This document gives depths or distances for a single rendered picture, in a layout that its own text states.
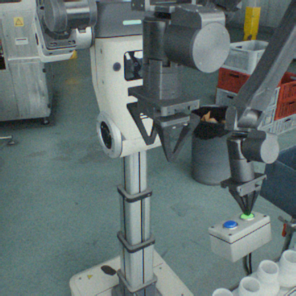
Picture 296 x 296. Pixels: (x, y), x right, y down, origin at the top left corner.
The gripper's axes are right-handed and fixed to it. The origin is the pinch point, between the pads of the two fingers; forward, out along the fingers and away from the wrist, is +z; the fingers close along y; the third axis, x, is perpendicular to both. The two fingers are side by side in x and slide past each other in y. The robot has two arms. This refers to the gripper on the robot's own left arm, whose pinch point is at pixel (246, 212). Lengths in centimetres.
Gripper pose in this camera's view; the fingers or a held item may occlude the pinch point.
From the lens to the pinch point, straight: 83.5
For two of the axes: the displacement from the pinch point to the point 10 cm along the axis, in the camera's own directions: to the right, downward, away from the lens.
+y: 8.5, -2.5, 4.6
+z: 1.8, 9.7, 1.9
